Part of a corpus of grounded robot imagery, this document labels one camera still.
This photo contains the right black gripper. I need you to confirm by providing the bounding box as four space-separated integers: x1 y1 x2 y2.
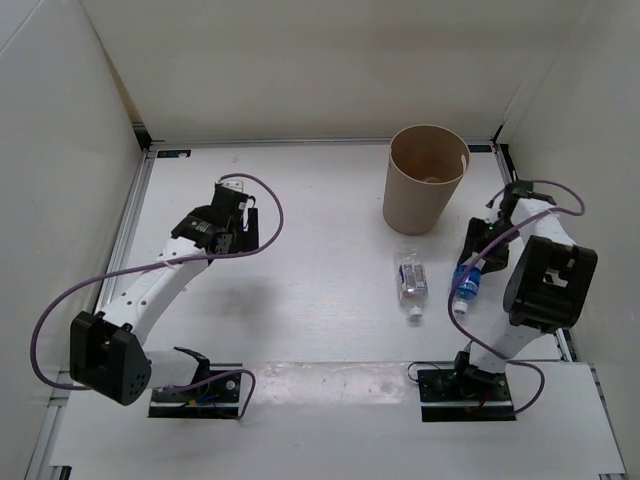
457 217 521 276

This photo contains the blue label Pocari Sweat bottle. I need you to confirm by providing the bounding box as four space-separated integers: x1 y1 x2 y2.
451 259 485 316

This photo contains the clear bottle white orange label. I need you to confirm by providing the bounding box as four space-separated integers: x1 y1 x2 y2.
396 246 429 323

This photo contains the orange plastic bottle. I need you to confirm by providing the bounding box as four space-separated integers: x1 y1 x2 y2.
413 153 440 171

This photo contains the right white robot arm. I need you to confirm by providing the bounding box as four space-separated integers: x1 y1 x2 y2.
448 180 598 400

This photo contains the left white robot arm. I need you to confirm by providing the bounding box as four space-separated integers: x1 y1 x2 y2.
70 182 259 406

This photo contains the brown cardboard bin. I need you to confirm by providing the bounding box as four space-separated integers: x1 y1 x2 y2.
382 125 470 236

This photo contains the white front board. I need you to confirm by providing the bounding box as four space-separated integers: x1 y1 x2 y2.
52 362 624 479

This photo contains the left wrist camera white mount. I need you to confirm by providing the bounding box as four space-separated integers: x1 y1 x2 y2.
217 179 245 193

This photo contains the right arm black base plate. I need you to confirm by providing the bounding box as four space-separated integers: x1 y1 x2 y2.
407 362 516 423

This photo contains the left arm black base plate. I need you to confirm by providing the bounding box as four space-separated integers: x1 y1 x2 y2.
147 364 242 420

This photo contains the aluminium table frame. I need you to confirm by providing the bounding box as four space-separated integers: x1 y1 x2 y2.
24 119 626 480

